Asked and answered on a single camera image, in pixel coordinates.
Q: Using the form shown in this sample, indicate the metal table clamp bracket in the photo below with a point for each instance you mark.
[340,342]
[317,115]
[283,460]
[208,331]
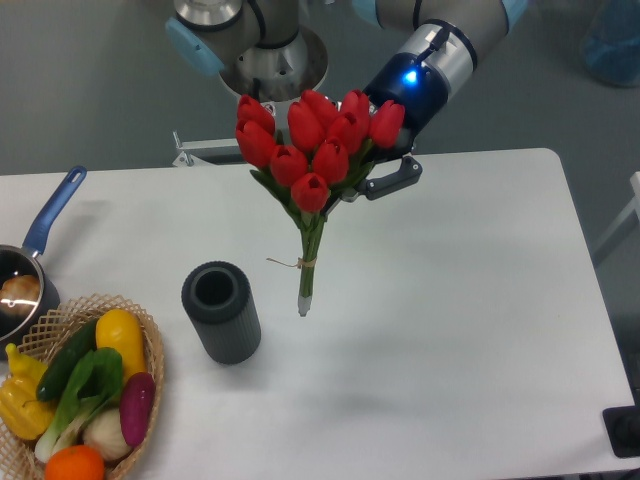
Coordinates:
[205,152]

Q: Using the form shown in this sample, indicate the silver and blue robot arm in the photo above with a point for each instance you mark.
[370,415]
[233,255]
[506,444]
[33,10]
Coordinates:
[261,49]

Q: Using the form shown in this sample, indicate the black device at edge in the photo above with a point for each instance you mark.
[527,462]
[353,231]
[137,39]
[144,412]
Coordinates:
[622,426]

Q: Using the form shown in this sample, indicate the red tulip bouquet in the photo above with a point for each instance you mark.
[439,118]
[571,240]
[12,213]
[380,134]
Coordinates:
[330,150]

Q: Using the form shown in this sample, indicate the white furniture frame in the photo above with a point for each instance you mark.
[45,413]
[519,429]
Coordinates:
[620,227]

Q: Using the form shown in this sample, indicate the yellow bell pepper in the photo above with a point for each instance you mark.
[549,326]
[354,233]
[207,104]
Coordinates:
[23,414]

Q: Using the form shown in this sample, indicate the dark grey ribbed vase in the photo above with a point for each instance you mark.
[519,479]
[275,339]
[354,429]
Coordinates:
[218,300]

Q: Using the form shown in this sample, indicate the green cucumber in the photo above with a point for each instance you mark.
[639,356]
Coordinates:
[53,382]

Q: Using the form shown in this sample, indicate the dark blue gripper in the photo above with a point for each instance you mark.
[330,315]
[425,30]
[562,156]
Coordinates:
[422,92]

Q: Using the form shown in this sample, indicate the blue handled saucepan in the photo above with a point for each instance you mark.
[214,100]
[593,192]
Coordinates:
[24,260]

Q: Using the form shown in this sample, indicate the woven wicker basket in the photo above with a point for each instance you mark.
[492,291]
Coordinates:
[42,342]

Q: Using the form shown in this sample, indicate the white garlic bulb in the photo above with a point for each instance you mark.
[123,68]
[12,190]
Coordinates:
[104,435]

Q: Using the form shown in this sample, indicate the yellow squash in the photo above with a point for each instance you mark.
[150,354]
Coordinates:
[120,330]

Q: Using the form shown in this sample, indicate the green bok choy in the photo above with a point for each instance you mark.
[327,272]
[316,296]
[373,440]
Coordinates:
[96,381]

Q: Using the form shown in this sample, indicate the orange fruit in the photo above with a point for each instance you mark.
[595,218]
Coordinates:
[77,462]

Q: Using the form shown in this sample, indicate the blue transparent container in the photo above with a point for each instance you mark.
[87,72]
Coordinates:
[610,48]

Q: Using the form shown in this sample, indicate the bread roll in pan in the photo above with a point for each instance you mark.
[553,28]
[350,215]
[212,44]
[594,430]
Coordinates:
[19,296]

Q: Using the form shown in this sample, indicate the purple eggplant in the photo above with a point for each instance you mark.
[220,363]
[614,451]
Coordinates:
[135,407]

